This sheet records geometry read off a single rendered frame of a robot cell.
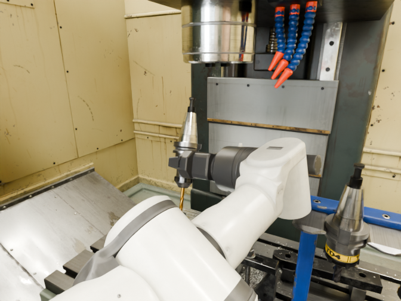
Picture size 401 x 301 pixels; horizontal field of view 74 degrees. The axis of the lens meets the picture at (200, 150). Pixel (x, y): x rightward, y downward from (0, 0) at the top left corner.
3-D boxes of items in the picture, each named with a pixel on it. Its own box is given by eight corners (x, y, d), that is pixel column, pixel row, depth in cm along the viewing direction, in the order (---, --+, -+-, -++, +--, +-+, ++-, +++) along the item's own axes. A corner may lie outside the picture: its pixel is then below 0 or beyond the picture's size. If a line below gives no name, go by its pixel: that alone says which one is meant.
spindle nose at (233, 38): (265, 63, 61) (270, 4, 57) (233, 63, 49) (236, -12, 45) (207, 63, 70) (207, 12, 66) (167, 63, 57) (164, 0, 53)
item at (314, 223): (324, 239, 42) (326, 235, 42) (290, 229, 44) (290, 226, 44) (327, 217, 48) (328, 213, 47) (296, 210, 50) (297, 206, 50)
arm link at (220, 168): (219, 144, 62) (265, 147, 53) (215, 186, 61) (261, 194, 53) (179, 137, 52) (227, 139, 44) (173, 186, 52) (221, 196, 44)
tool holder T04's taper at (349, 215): (364, 221, 43) (372, 184, 41) (361, 235, 40) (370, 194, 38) (334, 213, 46) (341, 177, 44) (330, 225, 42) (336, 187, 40)
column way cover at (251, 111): (316, 219, 102) (338, 80, 86) (206, 192, 123) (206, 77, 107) (317, 213, 106) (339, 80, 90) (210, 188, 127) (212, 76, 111)
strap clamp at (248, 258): (272, 305, 66) (278, 255, 61) (224, 285, 72) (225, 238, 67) (275, 295, 69) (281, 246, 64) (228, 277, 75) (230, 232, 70)
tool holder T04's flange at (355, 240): (368, 233, 44) (371, 221, 44) (365, 254, 40) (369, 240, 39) (327, 221, 48) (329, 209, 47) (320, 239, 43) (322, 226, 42)
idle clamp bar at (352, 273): (377, 308, 65) (383, 286, 63) (270, 276, 75) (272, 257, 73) (373, 292, 70) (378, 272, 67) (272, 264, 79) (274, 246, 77)
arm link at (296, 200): (237, 212, 48) (299, 228, 40) (226, 156, 44) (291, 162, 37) (267, 184, 55) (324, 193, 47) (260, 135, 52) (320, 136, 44)
